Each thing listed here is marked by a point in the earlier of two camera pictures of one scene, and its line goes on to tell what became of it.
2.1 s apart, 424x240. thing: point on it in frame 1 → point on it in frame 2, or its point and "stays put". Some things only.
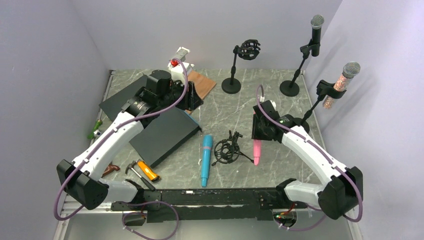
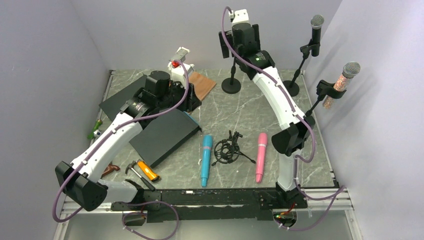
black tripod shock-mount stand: x=226 y=151 stays put
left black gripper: x=192 y=100 stays put
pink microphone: x=257 y=148 → x=262 y=142
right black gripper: x=256 y=134 → x=224 y=45
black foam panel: x=163 y=133 stays put
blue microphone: x=207 y=148 stays put
